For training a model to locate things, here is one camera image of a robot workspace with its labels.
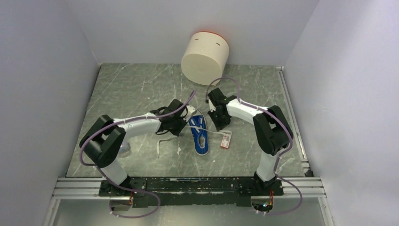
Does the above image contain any white shoelace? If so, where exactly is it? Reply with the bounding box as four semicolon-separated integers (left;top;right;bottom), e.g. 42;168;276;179
156;126;232;158

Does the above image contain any blue canvas sneaker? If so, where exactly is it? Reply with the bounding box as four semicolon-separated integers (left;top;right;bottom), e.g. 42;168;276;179
188;110;209;155

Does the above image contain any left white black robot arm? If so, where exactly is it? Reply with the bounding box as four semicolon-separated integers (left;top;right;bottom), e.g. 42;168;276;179
79;99;197;196

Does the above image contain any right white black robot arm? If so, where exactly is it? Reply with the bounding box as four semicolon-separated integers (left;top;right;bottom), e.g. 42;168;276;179
206;88;293;195

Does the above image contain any small red white box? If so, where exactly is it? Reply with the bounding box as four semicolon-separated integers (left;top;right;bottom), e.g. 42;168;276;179
220;134;231;149

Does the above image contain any cream cylindrical container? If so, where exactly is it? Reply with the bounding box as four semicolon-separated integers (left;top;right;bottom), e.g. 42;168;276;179
181;31;230;86

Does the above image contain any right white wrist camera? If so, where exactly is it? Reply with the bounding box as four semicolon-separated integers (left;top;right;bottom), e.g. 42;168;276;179
208;99;216;112

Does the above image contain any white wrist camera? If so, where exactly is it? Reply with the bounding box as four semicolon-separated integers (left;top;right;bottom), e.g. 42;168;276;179
186;105;197;118
208;99;216;112

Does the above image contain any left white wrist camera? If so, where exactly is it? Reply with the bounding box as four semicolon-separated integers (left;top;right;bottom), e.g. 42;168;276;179
186;105;197;118

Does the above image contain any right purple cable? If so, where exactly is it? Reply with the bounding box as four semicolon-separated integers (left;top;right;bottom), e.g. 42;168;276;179
206;76;303;216

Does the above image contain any purple cable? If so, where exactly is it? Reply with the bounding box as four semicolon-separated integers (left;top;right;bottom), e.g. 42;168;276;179
80;89;197;218
206;76;303;216

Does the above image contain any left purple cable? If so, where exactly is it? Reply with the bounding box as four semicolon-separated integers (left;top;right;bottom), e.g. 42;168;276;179
80;89;197;218

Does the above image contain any aluminium frame rail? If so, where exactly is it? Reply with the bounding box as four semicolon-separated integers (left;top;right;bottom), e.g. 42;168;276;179
53;63;333;226

